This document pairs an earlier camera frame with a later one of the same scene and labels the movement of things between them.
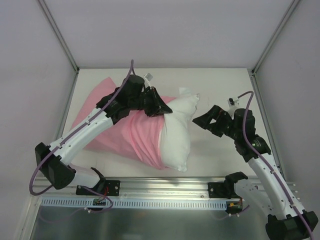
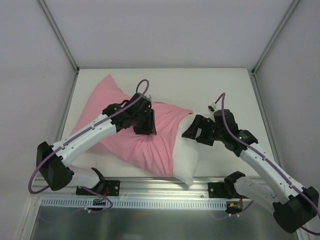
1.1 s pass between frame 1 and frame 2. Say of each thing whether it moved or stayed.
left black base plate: stayed
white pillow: moved
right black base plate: stayed
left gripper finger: moved
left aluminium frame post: stayed
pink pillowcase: stayed
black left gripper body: moved
